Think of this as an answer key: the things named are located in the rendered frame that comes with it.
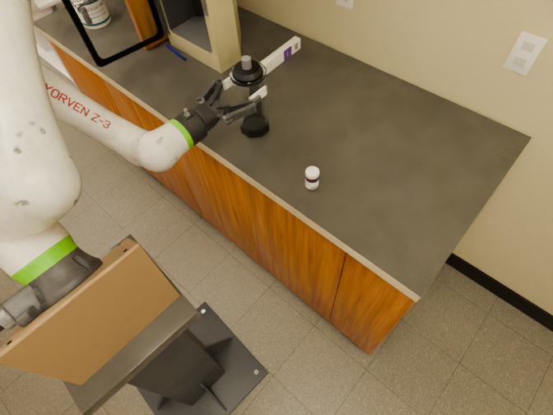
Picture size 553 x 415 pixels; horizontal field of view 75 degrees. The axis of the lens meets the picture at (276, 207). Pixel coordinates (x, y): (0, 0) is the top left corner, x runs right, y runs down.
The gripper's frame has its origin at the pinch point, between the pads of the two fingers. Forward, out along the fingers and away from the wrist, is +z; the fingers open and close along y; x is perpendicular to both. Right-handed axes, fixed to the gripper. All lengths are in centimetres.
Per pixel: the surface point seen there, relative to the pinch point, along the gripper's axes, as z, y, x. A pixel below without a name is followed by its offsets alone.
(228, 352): -54, -22, 110
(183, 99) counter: -5.6, 31.3, 18.1
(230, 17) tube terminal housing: 22.8, 31.2, -0.2
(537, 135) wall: 57, -74, 18
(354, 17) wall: 57, 0, 4
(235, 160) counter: -14.2, -5.3, 17.9
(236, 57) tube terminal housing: 22.5, 31.2, 15.5
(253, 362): -49, -34, 110
